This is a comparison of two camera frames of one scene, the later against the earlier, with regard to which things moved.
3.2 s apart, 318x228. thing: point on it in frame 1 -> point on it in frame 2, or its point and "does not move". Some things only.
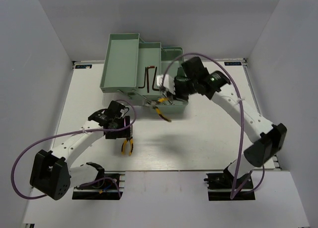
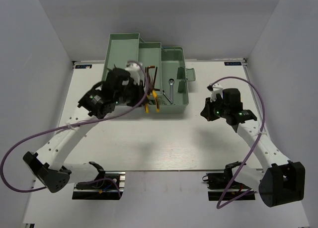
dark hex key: (147, 74) does not move
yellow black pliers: (123, 146) -> (154, 95)
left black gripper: (124, 132) -> (140, 90)
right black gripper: (177, 95) -> (206, 112)
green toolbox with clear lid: (131, 67) does not move
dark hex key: (153, 80) does not move
